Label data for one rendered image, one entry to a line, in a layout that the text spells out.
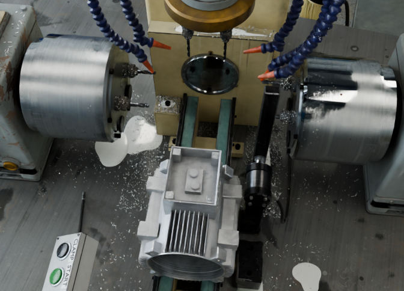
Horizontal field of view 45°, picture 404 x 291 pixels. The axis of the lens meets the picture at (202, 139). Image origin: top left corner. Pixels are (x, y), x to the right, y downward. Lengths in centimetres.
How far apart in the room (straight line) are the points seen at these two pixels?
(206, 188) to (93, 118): 31
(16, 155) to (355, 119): 81
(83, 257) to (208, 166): 30
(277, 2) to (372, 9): 189
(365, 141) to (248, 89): 35
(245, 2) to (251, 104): 45
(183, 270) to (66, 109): 43
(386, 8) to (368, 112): 208
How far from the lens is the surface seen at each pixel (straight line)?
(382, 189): 125
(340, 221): 132
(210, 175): 97
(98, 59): 110
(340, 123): 107
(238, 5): 95
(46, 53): 114
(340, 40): 169
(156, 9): 128
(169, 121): 133
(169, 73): 127
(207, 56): 119
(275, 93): 92
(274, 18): 127
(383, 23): 303
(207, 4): 92
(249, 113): 137
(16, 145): 126
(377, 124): 109
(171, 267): 107
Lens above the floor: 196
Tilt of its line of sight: 57 degrees down
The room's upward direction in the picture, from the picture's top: straight up
